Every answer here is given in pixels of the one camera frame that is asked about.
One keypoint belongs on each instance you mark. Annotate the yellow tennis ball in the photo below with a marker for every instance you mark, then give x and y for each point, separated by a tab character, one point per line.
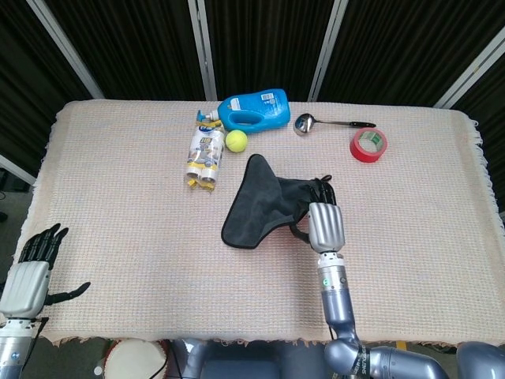
236	141

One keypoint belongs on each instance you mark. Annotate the blue-grey robot torso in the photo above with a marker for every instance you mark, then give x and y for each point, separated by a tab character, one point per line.
256	365

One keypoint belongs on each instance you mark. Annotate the dark grey cloth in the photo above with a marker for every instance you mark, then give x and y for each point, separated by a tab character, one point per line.
256	201

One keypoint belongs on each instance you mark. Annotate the white spray bottle pack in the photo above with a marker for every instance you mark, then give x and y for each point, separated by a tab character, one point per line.
205	156

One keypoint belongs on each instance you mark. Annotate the blue detergent bottle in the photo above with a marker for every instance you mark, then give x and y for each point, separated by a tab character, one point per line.
256	106

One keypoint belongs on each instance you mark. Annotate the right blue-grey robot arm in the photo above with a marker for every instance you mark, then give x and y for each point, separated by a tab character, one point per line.
339	308

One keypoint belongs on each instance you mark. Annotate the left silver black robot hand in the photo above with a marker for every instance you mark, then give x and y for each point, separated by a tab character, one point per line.
25	288

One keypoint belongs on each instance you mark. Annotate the white partition post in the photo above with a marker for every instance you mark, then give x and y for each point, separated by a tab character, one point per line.
473	67
63	43
329	43
201	47
16	169

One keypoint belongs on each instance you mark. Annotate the red tape roll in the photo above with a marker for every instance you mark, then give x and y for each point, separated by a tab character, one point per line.
357	152

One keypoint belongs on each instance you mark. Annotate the white round stool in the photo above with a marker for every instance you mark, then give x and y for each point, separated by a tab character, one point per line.
130	361

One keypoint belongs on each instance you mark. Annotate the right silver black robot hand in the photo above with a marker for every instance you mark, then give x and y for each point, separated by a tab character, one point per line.
325	227

